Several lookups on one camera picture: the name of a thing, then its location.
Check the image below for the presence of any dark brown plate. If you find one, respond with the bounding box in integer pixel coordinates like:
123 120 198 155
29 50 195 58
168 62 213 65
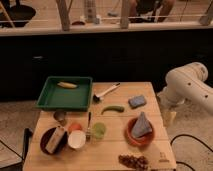
40 127 68 155

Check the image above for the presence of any small metal cup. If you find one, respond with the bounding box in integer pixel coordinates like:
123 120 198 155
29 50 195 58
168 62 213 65
53 110 66 122

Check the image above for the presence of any bunch of dark grapes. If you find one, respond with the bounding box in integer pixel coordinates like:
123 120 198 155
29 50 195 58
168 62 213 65
118 155 148 171

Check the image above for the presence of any green pepper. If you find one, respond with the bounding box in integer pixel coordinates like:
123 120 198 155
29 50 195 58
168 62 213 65
101 106 125 115

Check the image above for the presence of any green plastic tray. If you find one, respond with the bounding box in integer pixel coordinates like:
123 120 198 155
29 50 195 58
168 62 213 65
37 76 92 111

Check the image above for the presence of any blue grey cloth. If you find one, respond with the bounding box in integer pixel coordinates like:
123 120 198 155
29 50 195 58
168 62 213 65
131 112 152 138

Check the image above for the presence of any blue sponge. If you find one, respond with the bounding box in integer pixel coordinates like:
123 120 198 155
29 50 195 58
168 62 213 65
128 95 146 109

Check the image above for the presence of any green plastic cup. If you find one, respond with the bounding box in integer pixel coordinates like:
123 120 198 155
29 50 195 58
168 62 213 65
92 122 106 139

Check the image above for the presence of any black cable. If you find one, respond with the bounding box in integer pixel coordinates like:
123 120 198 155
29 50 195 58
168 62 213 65
170 133 213 171

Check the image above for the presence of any white bowl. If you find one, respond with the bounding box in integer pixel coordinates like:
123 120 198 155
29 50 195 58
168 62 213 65
68 130 86 149

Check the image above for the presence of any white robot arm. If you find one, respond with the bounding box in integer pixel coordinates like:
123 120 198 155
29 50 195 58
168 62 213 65
157 62 213 127

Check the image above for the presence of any yellow banana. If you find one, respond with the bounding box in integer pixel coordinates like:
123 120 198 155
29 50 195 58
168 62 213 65
57 82 77 89

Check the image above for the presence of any white brown block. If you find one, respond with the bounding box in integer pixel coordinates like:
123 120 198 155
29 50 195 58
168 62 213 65
45 126 65 154

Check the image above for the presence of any orange bowl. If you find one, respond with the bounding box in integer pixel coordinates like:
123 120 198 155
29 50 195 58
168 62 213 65
124 117 155 147

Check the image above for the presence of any black chair frame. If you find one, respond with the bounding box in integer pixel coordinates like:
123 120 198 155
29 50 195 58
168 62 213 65
0 128 33 171

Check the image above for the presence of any seated person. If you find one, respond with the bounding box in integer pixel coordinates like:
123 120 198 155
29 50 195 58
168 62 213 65
129 0 175 23

